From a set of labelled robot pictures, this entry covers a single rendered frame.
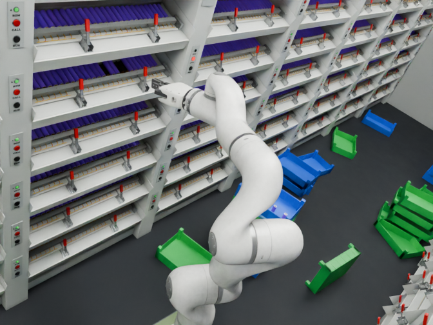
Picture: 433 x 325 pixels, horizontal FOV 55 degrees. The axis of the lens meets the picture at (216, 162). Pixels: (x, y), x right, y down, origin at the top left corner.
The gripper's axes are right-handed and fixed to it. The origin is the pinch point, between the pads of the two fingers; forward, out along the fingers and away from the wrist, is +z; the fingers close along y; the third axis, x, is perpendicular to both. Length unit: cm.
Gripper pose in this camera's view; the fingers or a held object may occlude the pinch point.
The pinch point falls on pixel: (157, 84)
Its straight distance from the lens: 140.2
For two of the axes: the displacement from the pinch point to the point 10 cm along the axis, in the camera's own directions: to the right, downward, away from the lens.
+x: 1.4, -8.6, -4.9
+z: -7.6, -4.1, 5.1
